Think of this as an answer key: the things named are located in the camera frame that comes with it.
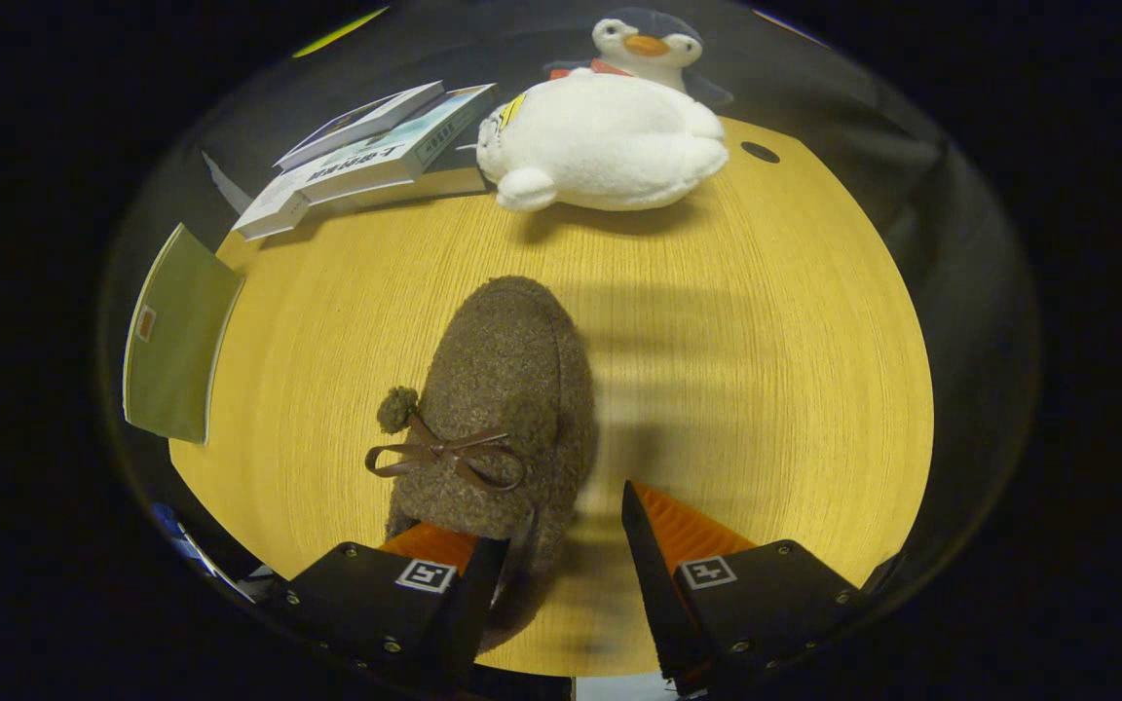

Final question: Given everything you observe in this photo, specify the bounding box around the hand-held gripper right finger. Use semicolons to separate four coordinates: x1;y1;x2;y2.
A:
619;479;864;699

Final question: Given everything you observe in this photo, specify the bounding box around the white book dark picture cover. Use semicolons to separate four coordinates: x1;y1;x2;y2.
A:
274;81;446;172

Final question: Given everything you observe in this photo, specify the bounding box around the brown fuzzy shoe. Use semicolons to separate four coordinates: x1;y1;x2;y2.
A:
364;276;601;653

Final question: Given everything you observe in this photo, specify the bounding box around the penguin plush toy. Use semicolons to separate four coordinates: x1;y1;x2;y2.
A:
542;8;735;108

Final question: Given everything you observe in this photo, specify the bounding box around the white seal plush toy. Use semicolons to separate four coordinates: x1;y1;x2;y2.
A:
476;68;729;213

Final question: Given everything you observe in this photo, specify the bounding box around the blue cloth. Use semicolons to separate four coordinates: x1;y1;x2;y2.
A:
152;501;204;568

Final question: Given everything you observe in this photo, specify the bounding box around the green fabric storage box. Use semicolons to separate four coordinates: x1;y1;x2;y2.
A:
123;222;246;446

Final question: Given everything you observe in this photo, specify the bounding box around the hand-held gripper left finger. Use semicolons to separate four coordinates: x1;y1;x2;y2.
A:
259;523;511;697

